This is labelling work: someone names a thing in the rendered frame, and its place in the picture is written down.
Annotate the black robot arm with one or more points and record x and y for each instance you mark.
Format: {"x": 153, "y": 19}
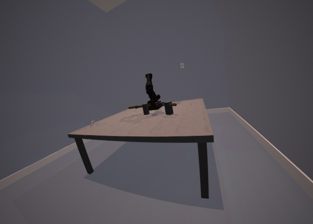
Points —
{"x": 149, "y": 86}

